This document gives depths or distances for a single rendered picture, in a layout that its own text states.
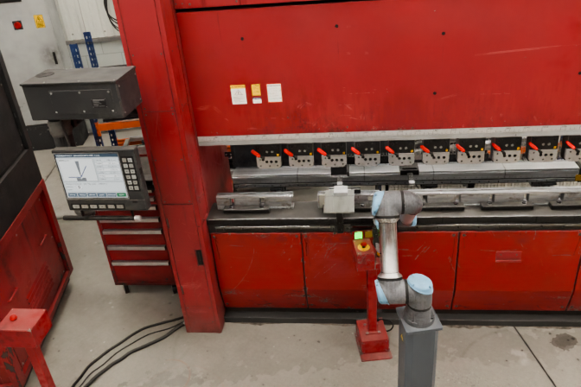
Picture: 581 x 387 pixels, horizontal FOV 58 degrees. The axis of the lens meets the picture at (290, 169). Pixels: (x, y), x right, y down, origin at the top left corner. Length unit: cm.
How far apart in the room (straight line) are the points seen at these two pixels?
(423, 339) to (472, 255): 93
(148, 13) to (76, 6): 441
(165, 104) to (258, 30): 65
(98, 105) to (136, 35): 45
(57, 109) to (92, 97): 21
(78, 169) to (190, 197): 69
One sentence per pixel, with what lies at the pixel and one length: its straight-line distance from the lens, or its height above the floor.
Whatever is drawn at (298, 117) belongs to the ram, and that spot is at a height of 151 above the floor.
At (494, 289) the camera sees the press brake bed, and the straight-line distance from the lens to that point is 368.
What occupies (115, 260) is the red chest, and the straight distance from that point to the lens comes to 418.
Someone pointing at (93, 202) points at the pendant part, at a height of 129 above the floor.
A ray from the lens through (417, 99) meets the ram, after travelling 305.
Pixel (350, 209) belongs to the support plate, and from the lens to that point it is 309.
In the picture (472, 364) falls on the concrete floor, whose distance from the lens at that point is 362.
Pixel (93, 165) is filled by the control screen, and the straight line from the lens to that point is 285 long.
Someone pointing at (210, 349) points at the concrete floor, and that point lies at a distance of 375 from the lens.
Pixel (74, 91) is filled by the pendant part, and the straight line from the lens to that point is 274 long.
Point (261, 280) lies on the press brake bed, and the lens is 359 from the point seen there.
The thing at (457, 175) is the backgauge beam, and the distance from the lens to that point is 360.
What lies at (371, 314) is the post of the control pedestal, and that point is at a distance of 347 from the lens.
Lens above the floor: 262
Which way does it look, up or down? 27 degrees down
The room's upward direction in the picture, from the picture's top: 5 degrees counter-clockwise
